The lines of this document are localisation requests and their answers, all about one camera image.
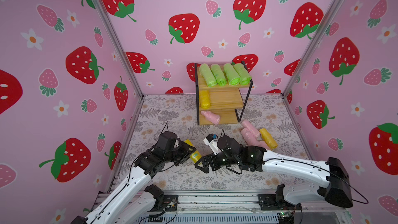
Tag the light green roll with label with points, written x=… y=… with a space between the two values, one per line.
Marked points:
x=218 y=75

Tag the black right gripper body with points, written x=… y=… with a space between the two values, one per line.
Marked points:
x=212 y=161

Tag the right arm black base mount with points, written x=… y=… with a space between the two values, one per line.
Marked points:
x=277 y=202

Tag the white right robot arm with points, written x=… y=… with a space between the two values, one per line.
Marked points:
x=325 y=180

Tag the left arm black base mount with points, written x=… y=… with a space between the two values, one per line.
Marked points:
x=163 y=203

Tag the wooden three-tier black-frame shelf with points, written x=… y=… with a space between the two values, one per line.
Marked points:
x=229 y=102

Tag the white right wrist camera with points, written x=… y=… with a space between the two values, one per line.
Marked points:
x=211 y=140

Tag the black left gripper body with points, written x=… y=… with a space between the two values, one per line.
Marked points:
x=180 y=153

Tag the yellow roll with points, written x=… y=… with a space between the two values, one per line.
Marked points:
x=195 y=155
x=204 y=99
x=268 y=139

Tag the aluminium front rail frame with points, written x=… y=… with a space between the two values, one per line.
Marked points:
x=238 y=207

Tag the pink roll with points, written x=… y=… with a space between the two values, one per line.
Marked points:
x=263 y=144
x=210 y=116
x=249 y=138
x=251 y=128

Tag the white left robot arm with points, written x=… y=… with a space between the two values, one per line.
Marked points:
x=117 y=209

